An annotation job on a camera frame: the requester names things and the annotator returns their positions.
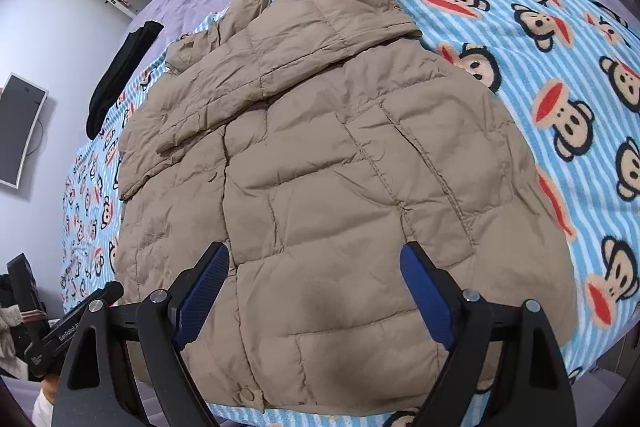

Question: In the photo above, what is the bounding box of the beige puffer jacket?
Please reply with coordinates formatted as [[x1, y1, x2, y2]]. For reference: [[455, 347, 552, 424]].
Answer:
[[114, 0, 577, 416]]

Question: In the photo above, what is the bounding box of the person's left hand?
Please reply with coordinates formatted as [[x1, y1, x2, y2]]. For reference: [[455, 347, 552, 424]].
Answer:
[[32, 375, 60, 427]]

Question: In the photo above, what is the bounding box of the wall mounted monitor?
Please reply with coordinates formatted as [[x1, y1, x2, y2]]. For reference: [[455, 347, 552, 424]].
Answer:
[[0, 75, 48, 188]]

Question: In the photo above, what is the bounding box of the folded black garment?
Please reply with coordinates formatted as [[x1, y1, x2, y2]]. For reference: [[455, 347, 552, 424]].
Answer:
[[86, 20, 164, 140]]

